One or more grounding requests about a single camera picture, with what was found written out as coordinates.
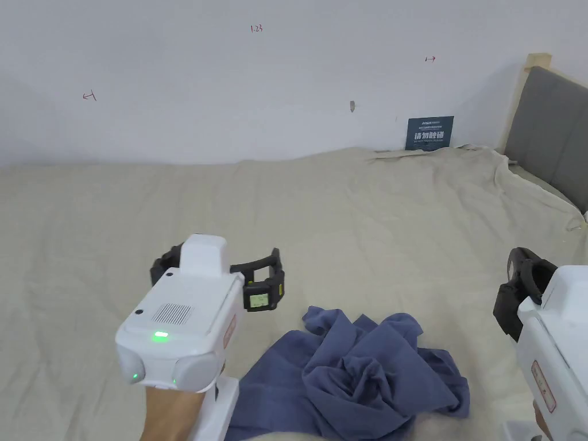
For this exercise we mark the dark blue shirt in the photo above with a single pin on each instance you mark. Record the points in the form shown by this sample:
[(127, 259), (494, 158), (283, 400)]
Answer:
[(367, 376)]

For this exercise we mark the person's right hand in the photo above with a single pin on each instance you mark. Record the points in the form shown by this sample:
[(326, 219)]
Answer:
[(540, 419)]

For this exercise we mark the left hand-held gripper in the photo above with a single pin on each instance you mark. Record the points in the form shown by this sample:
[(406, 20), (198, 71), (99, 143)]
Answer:
[(183, 303)]

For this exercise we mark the bed with beige sheet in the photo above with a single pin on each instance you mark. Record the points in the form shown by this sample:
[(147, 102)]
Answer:
[(349, 220)]

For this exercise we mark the grey padded headboard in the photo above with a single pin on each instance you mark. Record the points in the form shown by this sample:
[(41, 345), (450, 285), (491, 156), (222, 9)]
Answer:
[(546, 133)]

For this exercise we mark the person's left hand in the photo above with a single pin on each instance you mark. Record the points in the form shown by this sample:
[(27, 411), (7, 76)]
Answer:
[(172, 415)]

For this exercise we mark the dark blue sign card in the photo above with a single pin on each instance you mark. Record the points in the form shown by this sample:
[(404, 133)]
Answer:
[(429, 133)]

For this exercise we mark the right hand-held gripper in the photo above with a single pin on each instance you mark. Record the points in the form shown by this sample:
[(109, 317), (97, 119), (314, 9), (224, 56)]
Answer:
[(562, 340)]

